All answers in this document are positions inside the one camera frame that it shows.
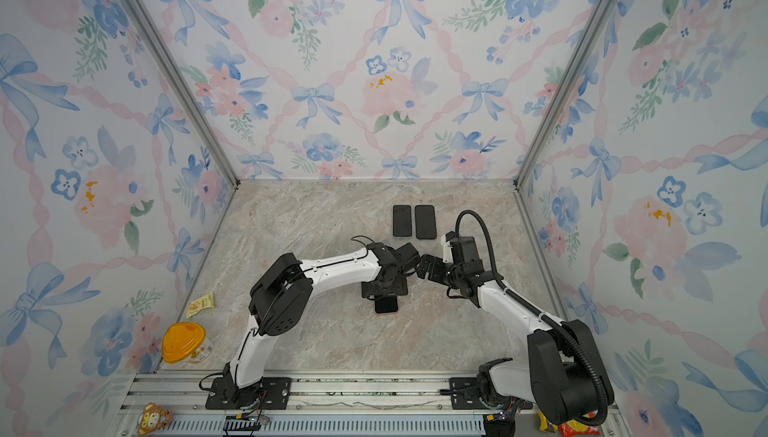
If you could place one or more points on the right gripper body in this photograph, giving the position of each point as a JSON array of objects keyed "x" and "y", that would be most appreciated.
[{"x": 457, "y": 275}]

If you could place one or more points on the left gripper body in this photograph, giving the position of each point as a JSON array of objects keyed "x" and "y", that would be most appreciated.
[{"x": 400, "y": 278}]

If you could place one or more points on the black phone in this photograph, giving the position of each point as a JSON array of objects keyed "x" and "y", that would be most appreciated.
[
  {"x": 425, "y": 222},
  {"x": 386, "y": 305},
  {"x": 402, "y": 226}
]

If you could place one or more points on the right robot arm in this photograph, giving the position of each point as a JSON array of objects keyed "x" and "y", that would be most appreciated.
[{"x": 564, "y": 376}]

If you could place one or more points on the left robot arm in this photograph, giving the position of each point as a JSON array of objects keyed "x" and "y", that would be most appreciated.
[{"x": 280, "y": 297}]

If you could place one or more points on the yellow toy figure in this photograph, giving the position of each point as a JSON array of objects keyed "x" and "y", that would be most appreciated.
[{"x": 545, "y": 425}]

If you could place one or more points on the red snack packet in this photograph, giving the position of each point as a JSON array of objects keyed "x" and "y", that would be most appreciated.
[{"x": 576, "y": 429}]

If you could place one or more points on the yellow snack packet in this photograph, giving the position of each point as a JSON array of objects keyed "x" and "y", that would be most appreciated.
[{"x": 195, "y": 306}]

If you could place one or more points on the monkey plush toy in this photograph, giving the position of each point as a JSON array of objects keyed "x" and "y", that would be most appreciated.
[{"x": 153, "y": 418}]

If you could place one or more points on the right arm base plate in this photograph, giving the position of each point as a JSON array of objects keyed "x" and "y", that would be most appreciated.
[{"x": 471, "y": 393}]

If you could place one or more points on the aluminium rail frame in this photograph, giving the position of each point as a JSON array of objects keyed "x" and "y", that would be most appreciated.
[{"x": 322, "y": 403}]

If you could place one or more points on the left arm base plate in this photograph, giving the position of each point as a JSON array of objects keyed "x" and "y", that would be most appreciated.
[{"x": 270, "y": 393}]

